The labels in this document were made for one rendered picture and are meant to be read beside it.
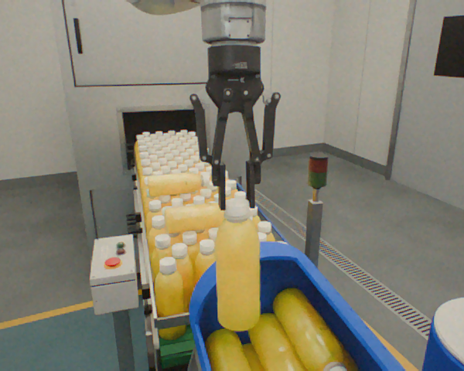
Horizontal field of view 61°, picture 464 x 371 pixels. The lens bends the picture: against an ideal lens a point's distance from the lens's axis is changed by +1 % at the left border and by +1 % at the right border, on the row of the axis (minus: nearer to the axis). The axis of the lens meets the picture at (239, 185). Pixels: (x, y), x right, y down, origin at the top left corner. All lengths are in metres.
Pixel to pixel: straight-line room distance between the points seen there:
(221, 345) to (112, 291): 0.33
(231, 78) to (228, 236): 0.23
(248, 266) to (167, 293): 0.40
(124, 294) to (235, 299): 0.42
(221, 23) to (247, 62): 0.06
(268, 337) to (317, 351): 0.11
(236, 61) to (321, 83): 5.41
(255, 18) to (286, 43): 5.04
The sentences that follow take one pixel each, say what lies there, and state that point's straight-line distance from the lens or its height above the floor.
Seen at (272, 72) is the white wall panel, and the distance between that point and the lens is 5.51.
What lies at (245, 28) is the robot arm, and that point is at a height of 1.62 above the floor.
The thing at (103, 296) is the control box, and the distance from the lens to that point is 0.99.
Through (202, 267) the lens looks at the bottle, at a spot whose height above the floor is 1.05.
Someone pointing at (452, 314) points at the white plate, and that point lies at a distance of 1.03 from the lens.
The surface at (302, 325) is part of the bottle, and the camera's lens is 0.72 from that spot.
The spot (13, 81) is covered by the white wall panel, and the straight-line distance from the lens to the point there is 4.88.
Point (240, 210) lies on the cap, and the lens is 0.59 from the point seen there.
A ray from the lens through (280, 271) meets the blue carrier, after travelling 0.82.
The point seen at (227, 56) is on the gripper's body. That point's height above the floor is 1.58.
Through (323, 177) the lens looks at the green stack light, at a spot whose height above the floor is 1.19.
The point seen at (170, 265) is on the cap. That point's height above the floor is 1.11.
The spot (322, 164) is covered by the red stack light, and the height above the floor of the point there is 1.24.
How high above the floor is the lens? 1.60
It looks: 20 degrees down
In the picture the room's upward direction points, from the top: straight up
